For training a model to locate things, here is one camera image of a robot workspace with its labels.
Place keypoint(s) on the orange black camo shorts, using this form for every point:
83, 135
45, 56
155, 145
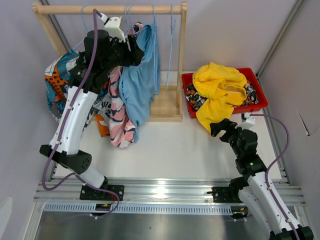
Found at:
196, 100

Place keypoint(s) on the red plastic bin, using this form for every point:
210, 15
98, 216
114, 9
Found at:
250, 77

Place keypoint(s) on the wooden clothes rack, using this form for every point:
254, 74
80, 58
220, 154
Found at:
168, 104

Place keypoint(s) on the yellow shorts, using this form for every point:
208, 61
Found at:
224, 89

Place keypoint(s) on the light blue shorts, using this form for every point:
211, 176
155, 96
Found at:
136, 84

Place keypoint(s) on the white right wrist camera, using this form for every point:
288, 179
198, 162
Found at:
247, 121

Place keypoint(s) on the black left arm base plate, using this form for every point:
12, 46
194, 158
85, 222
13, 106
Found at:
89, 194

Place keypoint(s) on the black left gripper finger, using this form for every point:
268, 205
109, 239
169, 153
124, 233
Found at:
131, 41
137, 56

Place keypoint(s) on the pink white patterned shorts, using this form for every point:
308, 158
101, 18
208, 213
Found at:
121, 129

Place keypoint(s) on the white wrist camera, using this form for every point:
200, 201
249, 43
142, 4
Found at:
247, 121
113, 26

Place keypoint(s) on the white wire hanger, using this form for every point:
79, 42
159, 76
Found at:
128, 22

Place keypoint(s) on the slotted cable duct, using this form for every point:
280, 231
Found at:
130, 208

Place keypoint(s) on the blue orange patchwork shorts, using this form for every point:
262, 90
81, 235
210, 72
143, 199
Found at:
57, 77

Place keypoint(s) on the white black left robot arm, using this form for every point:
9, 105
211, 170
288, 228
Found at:
92, 67

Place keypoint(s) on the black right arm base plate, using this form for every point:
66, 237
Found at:
224, 195

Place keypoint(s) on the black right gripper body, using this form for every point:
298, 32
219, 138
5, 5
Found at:
231, 135

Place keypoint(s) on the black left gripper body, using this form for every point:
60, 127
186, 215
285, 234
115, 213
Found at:
120, 54

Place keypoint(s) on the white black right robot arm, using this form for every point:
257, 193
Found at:
254, 188

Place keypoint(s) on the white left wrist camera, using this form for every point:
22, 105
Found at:
113, 26

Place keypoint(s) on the aluminium mounting rail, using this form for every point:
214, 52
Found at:
141, 191

